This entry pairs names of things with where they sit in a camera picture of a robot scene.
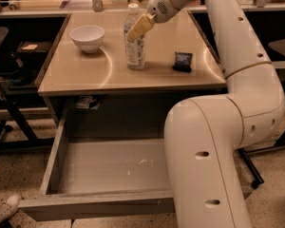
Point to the white ceramic bowl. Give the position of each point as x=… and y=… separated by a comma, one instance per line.
x=88, y=38

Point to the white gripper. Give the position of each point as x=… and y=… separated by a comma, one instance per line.
x=161, y=6

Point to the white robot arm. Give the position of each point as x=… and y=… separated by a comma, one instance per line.
x=201, y=134

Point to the black wheeled stand base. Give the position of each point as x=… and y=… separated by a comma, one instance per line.
x=258, y=180

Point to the beige top counter cabinet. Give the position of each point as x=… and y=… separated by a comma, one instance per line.
x=71, y=72

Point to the dark blue snack packet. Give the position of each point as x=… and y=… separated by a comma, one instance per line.
x=183, y=62

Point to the black chair frame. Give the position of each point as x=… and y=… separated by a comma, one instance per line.
x=32, y=141

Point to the white shoe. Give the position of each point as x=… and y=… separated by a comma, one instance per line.
x=9, y=208

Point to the clear plastic water bottle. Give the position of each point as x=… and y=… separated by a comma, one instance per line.
x=133, y=50

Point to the open grey drawer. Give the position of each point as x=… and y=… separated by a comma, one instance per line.
x=104, y=163

